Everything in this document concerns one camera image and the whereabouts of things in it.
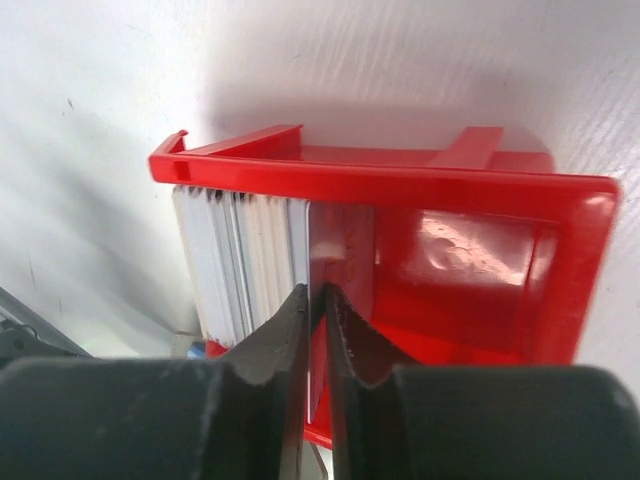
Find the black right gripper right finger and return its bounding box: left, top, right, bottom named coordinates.
left=324, top=284, right=639, bottom=479

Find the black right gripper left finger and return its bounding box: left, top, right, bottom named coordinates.
left=1, top=284, right=309, bottom=479

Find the white credit card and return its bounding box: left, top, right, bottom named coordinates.
left=307, top=202, right=375, bottom=422

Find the grey leather card holder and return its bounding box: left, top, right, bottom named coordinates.
left=171, top=332, right=206, bottom=359

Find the stack of white cards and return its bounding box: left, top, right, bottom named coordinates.
left=172, top=185, right=309, bottom=348

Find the red plastic card tray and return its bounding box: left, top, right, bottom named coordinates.
left=149, top=125, right=621, bottom=365

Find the aluminium table edge rail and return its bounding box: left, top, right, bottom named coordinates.
left=1, top=289, right=91, bottom=361

